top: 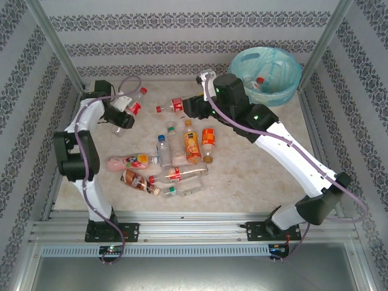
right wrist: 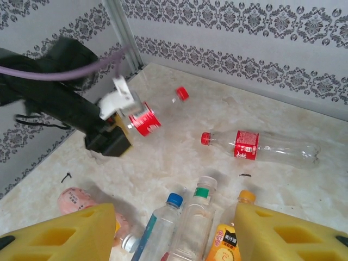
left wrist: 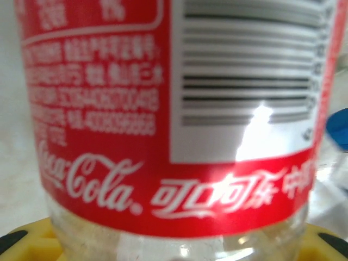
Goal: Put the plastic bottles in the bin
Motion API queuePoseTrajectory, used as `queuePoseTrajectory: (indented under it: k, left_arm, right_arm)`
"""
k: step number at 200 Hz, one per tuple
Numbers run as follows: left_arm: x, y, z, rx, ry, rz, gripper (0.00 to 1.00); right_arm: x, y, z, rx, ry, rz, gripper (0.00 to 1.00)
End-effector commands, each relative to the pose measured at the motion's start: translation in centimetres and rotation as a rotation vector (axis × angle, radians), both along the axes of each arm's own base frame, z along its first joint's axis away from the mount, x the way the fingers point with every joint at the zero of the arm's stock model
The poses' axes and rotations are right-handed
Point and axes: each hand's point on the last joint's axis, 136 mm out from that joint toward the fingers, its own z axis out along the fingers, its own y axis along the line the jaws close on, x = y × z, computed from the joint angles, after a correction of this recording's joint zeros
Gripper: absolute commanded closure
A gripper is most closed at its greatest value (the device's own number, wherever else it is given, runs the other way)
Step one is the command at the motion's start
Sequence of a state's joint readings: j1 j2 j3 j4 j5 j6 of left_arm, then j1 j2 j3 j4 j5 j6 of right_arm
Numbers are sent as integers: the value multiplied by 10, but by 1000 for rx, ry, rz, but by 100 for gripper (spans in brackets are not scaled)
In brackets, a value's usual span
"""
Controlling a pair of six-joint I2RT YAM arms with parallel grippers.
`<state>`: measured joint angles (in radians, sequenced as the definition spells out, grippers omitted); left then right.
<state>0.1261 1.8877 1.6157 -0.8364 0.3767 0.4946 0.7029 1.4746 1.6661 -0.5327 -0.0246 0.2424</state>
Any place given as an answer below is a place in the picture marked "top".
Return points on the clear cola bottle red label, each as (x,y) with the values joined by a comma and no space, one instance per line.
(254,85)
(177,174)
(135,106)

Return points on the pink drink bottle yellow cap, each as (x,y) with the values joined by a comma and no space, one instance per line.
(130,162)

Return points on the clear bottle orange NFC label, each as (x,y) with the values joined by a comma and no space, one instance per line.
(208,138)

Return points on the clear bottle blue cap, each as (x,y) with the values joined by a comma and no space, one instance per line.
(164,153)

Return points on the long clear cola bottle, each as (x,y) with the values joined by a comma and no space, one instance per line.
(176,104)

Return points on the tall clear bottle green cap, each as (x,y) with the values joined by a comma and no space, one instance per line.
(175,144)

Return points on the orange juice bottle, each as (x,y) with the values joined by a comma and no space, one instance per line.
(192,144)

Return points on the brown chocolate drink bottle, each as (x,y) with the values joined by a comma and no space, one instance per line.
(138,181)

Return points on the squat clear bottle green cap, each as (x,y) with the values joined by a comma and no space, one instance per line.
(188,186)

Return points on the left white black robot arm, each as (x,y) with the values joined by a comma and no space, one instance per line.
(97,200)

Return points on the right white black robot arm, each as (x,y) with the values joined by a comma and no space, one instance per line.
(291,157)

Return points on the white bin with blue liner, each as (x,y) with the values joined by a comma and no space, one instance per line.
(282,88)

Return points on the white plastic waste bin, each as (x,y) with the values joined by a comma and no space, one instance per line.
(287,109)

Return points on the small circuit board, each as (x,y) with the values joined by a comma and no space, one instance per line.
(112,249)
(279,249)

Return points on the grey metal plate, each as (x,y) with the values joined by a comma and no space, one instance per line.
(194,272)

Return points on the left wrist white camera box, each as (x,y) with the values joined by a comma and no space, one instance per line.
(121,103)

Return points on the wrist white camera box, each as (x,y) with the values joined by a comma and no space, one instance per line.
(209,76)
(121,103)

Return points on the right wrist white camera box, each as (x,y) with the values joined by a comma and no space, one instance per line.
(209,76)

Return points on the aluminium side rail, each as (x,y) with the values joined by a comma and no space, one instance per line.
(310,127)
(58,194)

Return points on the aluminium frame post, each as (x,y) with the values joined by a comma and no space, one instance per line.
(57,45)
(325,45)

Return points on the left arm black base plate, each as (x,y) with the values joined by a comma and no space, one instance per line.
(130,232)

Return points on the aluminium mounting rail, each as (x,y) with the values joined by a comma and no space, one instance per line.
(197,224)

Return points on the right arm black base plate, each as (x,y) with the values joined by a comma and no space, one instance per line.
(254,232)

